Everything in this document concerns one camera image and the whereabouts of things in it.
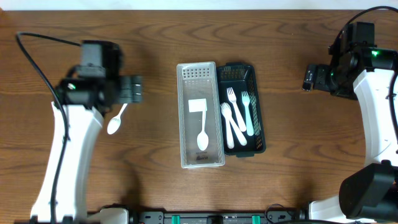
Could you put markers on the white thick plastic spoon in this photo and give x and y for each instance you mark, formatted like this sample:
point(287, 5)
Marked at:
point(227, 113)

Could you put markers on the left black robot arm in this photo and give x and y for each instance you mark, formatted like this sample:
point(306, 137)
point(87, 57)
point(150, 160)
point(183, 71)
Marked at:
point(79, 110)

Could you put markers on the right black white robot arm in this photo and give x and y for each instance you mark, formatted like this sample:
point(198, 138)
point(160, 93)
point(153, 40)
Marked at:
point(361, 71)

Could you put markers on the dark green plastic basket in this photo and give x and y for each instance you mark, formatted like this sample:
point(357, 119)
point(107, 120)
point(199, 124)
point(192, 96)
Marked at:
point(241, 77)

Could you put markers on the pale green plastic fork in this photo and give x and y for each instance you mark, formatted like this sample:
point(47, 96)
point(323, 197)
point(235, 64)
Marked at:
point(246, 103)

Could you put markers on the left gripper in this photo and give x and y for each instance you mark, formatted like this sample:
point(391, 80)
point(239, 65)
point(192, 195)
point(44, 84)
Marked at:
point(131, 89)

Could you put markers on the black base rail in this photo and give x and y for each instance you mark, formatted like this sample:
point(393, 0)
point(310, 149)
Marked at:
point(274, 214)

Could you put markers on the white fork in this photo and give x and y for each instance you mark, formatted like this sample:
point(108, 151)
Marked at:
point(232, 99)
point(241, 139)

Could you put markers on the clear plastic basket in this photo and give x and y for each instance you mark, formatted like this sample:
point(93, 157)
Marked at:
point(195, 81)

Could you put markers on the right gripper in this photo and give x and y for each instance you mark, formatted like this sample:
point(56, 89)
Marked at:
point(319, 81)

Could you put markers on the white label sticker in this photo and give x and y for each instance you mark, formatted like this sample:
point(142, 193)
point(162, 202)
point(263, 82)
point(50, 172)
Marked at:
point(197, 105)

